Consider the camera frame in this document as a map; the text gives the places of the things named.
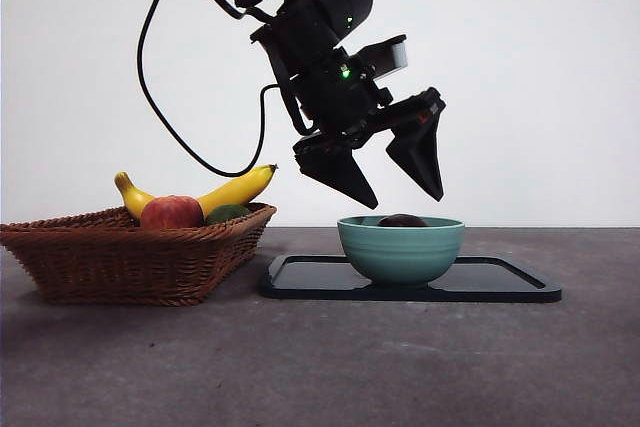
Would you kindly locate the red yellow apple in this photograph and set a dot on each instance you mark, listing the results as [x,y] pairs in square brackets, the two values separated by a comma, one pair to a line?
[172,212]

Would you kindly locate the green round fruit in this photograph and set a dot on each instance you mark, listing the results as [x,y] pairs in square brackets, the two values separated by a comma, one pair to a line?
[227,213]

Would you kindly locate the black rectangular tray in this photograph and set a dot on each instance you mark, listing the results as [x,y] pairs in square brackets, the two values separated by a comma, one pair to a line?
[310,279]

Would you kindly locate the dark purple plum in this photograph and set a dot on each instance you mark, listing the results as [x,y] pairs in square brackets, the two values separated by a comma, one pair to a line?
[402,221]

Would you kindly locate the left wrist grey camera box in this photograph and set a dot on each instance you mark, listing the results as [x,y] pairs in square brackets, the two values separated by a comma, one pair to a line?
[395,54]

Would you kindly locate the brown wicker basket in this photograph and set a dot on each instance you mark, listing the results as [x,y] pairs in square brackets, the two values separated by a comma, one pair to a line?
[125,267]

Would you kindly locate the yellow banana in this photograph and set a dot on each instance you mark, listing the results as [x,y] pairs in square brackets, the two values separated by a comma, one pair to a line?
[235,189]

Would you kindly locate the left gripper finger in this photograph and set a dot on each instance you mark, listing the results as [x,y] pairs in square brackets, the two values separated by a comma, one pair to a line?
[340,174]
[422,157]

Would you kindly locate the teal ribbed bowl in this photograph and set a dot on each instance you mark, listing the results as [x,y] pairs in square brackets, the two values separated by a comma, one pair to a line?
[400,257]

